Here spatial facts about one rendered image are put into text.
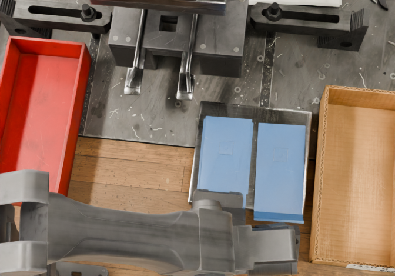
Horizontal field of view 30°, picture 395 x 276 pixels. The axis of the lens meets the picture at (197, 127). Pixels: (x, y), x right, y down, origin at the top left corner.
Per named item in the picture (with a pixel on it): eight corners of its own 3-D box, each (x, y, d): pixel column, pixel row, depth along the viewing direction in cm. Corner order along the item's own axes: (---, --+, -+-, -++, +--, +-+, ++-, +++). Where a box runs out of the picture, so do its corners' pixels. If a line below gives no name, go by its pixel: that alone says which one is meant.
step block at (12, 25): (10, 36, 120) (-7, 10, 111) (13, 19, 121) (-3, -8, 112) (49, 39, 119) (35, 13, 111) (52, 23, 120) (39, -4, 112)
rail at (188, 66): (186, 78, 109) (185, 72, 107) (197, -1, 113) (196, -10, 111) (190, 79, 109) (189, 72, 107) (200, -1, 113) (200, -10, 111)
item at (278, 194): (253, 223, 106) (253, 219, 104) (258, 123, 111) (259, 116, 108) (301, 227, 106) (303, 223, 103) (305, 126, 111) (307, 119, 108)
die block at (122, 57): (116, 66, 117) (109, 46, 110) (125, 10, 120) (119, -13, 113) (241, 78, 116) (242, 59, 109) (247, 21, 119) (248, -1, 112)
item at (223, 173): (196, 215, 107) (195, 211, 104) (206, 116, 112) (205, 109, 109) (244, 220, 107) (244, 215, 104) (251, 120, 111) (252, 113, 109)
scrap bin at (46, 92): (-14, 202, 111) (-27, 193, 105) (19, 51, 119) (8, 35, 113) (64, 211, 110) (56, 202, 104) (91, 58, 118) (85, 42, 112)
